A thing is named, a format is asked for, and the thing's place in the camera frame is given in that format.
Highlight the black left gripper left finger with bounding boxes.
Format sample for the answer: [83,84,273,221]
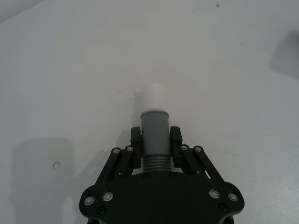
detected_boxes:
[102,126,142,183]

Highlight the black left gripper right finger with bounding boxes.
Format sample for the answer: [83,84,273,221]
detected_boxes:
[169,126,220,181]

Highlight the cream vacuum bottle steel neck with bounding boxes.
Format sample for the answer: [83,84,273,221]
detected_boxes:
[139,83,171,174]

